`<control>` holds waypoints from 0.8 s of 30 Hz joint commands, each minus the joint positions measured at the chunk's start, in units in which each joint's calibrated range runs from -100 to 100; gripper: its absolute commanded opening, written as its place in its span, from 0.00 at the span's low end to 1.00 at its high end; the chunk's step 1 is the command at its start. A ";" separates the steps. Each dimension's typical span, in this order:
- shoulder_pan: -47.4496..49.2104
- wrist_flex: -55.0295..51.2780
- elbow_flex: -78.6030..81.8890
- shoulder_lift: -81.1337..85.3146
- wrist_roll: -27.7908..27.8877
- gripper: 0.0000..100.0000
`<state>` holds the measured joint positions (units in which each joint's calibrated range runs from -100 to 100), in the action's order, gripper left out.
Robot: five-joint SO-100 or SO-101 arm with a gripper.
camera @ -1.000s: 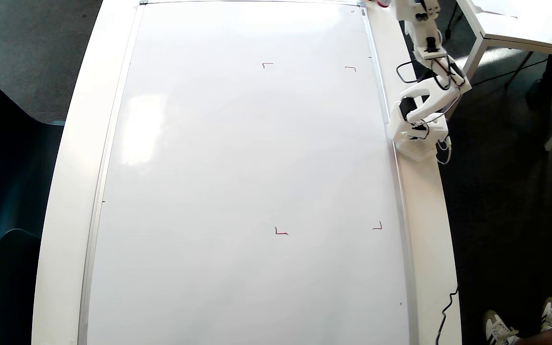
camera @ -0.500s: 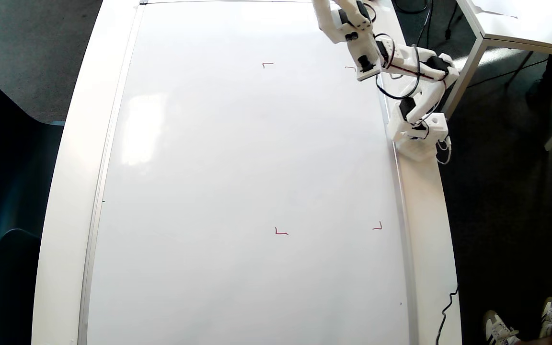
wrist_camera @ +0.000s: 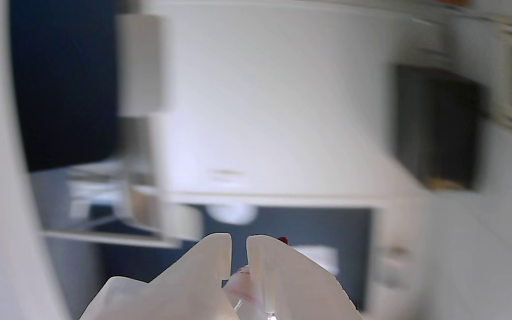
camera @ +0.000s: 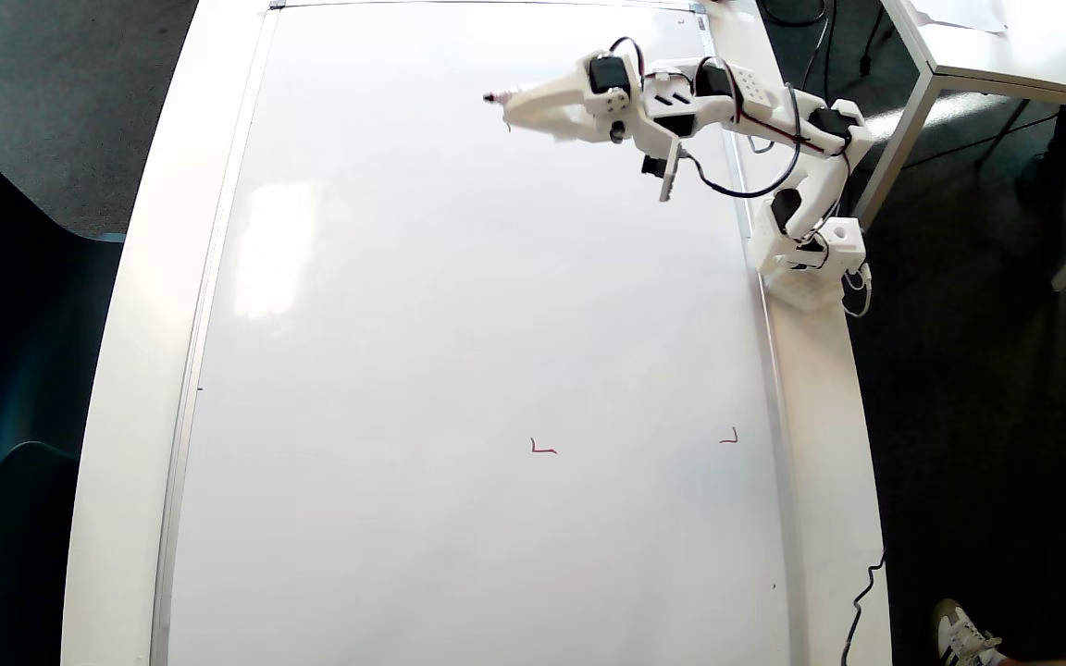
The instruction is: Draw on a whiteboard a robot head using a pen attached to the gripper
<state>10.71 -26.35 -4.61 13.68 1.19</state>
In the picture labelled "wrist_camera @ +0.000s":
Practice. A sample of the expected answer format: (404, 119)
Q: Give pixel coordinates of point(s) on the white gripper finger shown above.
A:
(291, 284)
(180, 284)

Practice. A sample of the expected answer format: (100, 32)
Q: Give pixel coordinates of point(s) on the red marker pen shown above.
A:
(243, 289)

